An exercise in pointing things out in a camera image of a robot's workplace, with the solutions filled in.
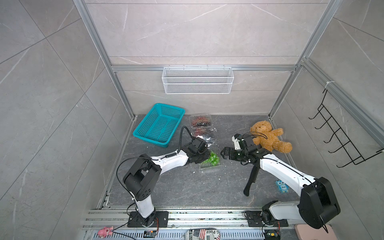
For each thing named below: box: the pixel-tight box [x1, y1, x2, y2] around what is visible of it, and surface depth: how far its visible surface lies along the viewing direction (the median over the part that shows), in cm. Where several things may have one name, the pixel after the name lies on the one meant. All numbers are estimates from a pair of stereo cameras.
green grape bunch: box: [201, 151, 220, 167], surface depth 90 cm
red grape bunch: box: [192, 117, 211, 127], surface depth 113 cm
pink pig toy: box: [97, 226, 114, 239], surface depth 70 cm
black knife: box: [243, 165, 260, 197], surface depth 87 cm
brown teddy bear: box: [250, 120, 293, 154], surface depth 99 cm
